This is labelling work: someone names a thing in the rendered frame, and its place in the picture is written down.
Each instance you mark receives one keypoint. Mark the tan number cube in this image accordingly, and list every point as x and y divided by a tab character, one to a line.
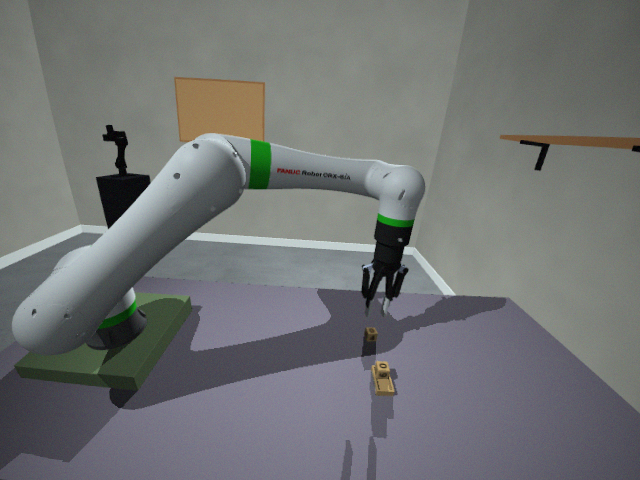
382	370
370	334

